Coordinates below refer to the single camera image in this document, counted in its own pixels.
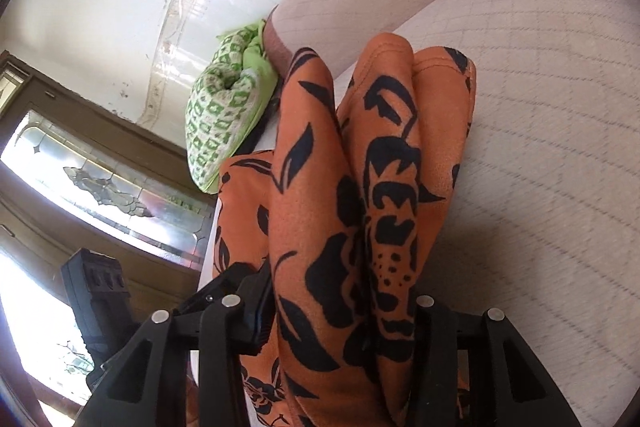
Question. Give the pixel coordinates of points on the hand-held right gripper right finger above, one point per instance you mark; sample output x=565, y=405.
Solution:
x=435, y=337

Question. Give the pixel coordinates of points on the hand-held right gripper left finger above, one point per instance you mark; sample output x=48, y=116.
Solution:
x=260, y=322

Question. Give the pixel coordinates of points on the orange floral garment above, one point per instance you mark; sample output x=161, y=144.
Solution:
x=320, y=187

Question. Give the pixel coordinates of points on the wooden framed glass door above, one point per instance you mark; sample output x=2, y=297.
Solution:
x=100, y=177

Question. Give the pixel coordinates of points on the green patterned cloth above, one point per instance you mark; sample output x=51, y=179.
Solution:
x=220, y=117

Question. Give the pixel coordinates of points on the white quilted mattress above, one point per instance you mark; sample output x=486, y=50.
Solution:
x=550, y=157

